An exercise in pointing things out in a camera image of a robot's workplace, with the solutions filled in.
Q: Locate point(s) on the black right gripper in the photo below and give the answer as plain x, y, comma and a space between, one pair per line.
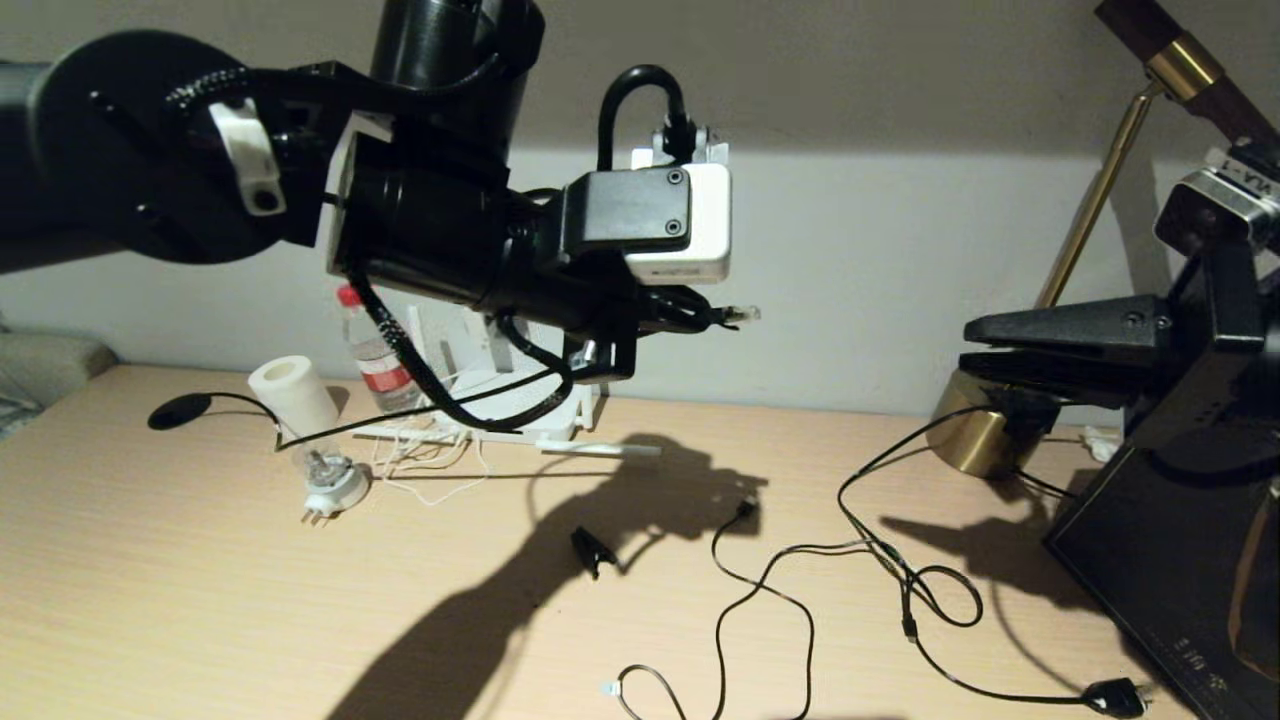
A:
1235, 380

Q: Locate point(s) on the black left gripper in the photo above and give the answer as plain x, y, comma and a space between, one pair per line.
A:
440, 240

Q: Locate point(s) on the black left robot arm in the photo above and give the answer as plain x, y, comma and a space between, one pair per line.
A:
120, 150

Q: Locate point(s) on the white router with four antennas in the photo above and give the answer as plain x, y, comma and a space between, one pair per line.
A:
600, 449

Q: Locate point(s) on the brass desk lamp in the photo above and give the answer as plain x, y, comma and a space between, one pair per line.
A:
975, 440

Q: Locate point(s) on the small black clip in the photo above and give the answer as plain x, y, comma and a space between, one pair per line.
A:
592, 548

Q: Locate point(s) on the clear water bottle red cap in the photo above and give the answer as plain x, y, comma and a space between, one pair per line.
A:
380, 375

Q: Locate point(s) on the white paper roll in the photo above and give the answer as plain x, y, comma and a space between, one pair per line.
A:
290, 395

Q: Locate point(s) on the black round desk grommet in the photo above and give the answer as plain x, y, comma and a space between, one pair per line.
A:
178, 411

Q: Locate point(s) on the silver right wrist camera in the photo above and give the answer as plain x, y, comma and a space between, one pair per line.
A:
1220, 195

